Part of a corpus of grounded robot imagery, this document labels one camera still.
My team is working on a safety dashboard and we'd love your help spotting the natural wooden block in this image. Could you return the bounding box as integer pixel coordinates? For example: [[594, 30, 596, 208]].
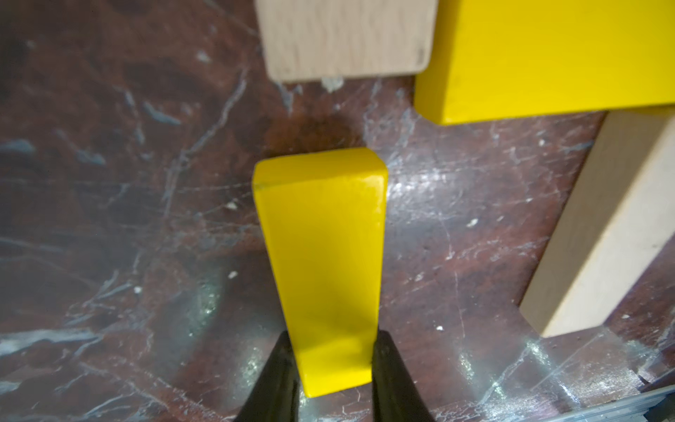
[[520, 107, 674, 338], [255, 0, 438, 83]]

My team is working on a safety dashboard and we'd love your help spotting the yellow block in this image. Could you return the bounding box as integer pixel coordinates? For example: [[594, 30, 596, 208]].
[[414, 1, 674, 125], [252, 148, 388, 397]]

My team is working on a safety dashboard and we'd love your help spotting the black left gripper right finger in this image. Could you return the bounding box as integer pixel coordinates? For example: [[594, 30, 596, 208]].
[[372, 330, 434, 422]]

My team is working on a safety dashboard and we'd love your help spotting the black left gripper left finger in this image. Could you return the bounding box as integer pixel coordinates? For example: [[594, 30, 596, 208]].
[[235, 332, 301, 422]]

